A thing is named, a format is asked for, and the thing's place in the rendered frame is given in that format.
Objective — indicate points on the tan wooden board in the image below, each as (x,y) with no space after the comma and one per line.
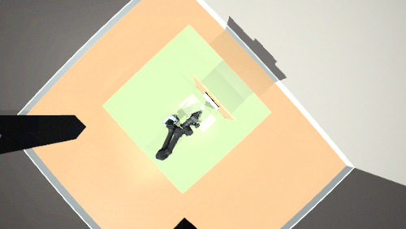
(221,108)

